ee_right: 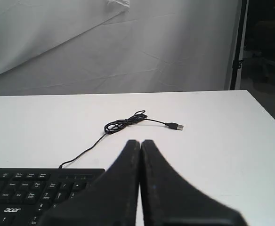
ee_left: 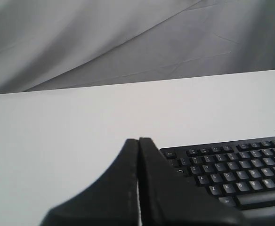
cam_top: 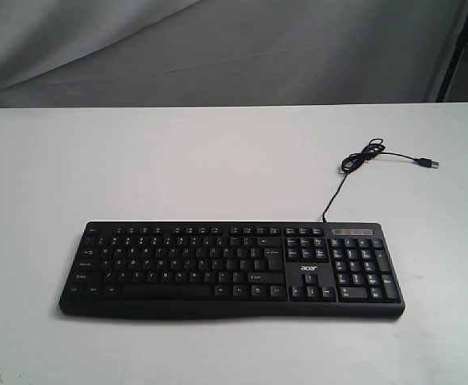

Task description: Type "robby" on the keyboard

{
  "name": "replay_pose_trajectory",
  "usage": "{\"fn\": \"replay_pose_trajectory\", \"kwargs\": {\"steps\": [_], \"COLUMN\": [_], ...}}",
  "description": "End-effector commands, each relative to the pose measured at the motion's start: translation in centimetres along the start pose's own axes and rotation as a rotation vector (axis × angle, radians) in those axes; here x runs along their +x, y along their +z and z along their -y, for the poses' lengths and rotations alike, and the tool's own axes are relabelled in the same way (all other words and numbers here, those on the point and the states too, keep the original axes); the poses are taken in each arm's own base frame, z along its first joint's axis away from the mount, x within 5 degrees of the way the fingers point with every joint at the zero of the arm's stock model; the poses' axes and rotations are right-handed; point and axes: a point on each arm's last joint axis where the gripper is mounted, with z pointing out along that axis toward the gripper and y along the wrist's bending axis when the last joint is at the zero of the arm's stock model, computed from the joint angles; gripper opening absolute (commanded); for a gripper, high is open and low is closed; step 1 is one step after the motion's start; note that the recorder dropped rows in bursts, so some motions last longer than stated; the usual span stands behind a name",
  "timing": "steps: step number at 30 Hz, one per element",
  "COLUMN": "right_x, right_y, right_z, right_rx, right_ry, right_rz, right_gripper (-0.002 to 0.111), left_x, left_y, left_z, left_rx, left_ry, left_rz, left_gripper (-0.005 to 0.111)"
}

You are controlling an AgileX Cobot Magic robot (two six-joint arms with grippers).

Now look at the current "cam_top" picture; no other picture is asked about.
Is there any black acer keyboard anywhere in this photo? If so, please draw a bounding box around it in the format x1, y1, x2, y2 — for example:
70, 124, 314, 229
59, 221, 405, 319

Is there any grey backdrop cloth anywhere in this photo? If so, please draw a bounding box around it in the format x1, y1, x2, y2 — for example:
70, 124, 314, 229
0, 1, 468, 107

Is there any black stand pole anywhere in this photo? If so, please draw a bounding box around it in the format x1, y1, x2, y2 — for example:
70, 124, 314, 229
435, 0, 468, 102

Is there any black usb cable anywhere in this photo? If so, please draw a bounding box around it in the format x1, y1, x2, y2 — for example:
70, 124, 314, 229
320, 138, 441, 223

